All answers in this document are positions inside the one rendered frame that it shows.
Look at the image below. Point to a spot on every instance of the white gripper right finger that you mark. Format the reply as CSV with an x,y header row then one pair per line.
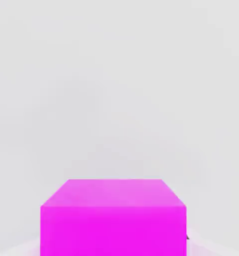
x,y
197,249

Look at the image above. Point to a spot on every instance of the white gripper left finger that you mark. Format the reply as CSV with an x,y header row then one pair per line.
x,y
27,250

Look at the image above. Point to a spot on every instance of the small magenta cube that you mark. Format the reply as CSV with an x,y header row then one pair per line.
x,y
113,226

